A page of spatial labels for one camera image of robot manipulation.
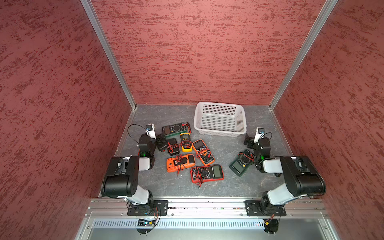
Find yellow multimeter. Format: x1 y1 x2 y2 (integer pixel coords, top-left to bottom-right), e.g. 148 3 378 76
180 133 193 153

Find dark green multimeter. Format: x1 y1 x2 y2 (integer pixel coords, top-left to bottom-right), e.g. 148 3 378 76
162 122 191 138
229 150 255 177

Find orange Victor multimeter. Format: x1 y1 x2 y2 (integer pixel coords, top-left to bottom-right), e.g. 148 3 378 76
192 140 215 166

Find red multimeter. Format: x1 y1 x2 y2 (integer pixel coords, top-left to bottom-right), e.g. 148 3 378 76
190 165 224 186

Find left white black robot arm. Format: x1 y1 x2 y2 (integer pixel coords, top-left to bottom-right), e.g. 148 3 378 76
101 134 157 215

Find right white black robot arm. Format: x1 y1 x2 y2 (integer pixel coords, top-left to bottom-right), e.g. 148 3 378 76
244 135 326 216

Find dark green multimeter top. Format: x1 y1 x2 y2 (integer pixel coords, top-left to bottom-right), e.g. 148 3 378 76
162 122 191 138

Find small black multimeter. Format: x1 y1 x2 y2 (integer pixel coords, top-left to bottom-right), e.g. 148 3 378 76
167 138 180 156

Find orange multimeter lying sideways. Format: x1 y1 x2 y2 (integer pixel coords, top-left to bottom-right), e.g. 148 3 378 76
167 154 196 174

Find white plastic basket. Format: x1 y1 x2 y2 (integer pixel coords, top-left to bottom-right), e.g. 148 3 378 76
194 102 247 137

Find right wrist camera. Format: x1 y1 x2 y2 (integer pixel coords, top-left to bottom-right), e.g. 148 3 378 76
254 127 265 143

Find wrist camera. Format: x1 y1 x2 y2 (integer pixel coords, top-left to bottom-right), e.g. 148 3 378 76
254 127 265 143
146 124 156 139

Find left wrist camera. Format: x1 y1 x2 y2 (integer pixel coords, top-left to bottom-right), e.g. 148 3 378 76
146 124 156 139

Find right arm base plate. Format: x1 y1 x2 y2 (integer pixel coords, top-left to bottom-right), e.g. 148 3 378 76
244 201 287 217

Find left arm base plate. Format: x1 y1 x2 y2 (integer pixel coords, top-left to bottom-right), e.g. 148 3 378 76
127 200 169 217

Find aluminium front rail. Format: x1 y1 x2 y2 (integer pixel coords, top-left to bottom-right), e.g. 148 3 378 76
85 197 330 219

